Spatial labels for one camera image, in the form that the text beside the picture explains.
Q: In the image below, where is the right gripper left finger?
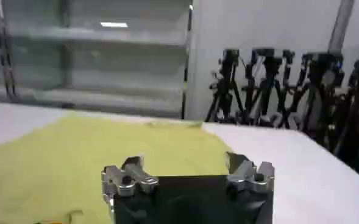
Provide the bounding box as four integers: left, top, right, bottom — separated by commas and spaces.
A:
101, 155, 159, 203

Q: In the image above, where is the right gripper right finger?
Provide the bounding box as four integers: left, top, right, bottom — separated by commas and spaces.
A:
226, 152, 275, 193

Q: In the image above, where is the yellow-green cloth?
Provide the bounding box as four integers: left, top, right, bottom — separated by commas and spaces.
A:
0, 114, 232, 224

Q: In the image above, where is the black tripod stands cluster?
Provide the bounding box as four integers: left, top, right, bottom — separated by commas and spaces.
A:
205, 39, 359, 185

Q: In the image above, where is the white metal shelf rack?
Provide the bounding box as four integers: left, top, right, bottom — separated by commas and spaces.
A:
0, 0, 194, 119

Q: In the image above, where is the grey slanted pole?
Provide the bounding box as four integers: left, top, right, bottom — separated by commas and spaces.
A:
327, 0, 355, 53

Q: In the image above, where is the black vertical post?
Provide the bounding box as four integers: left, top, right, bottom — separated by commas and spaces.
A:
180, 4, 194, 120

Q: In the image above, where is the black hanging cable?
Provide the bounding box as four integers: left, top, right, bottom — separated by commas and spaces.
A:
0, 0, 20, 103

